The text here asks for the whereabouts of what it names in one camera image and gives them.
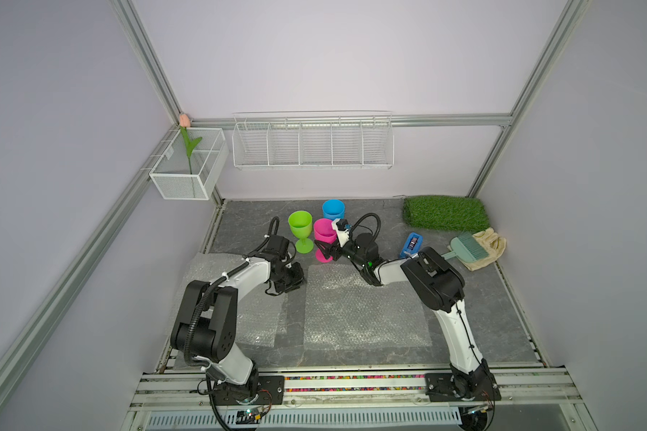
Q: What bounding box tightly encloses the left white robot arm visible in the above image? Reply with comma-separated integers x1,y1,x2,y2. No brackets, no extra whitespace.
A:
169,217,305,387

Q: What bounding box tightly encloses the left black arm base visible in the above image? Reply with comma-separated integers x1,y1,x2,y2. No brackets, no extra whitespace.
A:
211,375,285,407

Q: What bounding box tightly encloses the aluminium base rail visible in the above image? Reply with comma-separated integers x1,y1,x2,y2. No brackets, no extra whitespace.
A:
122,367,597,430

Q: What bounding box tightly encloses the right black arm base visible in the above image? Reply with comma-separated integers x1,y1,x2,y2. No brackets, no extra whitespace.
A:
425,369,501,402

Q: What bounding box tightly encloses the green artificial grass mat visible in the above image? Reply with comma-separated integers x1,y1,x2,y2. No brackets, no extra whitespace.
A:
403,195,491,233

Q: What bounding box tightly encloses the white slotted cable duct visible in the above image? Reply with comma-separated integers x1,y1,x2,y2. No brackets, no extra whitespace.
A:
145,406,462,430

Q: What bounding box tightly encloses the beige cloth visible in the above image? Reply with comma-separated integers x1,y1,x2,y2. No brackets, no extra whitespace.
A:
463,227,507,271

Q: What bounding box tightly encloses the blue plastic wine glass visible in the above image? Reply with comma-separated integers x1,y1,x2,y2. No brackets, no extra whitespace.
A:
322,199,346,220

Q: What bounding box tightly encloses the artificial pink tulip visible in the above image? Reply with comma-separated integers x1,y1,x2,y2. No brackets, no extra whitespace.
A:
178,113,203,174

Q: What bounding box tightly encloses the pink plastic wine glass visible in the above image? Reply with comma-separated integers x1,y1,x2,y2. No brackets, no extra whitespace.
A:
314,218,337,263

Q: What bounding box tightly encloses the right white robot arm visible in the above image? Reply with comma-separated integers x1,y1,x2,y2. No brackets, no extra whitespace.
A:
315,213,501,400

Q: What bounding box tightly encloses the white wire wall shelf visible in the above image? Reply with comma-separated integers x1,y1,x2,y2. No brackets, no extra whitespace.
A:
232,111,395,170

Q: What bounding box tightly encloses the green plastic wine glass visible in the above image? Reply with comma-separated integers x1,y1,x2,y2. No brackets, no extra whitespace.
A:
289,210,315,254

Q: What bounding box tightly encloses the white mesh wall basket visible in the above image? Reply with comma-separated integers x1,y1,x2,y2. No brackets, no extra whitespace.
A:
149,127,229,201

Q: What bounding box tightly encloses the blue tape dispenser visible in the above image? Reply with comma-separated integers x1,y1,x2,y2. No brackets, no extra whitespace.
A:
399,233,423,259

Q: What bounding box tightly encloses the green dustpan brush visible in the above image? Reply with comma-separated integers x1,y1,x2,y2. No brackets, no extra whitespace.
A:
441,233,489,263

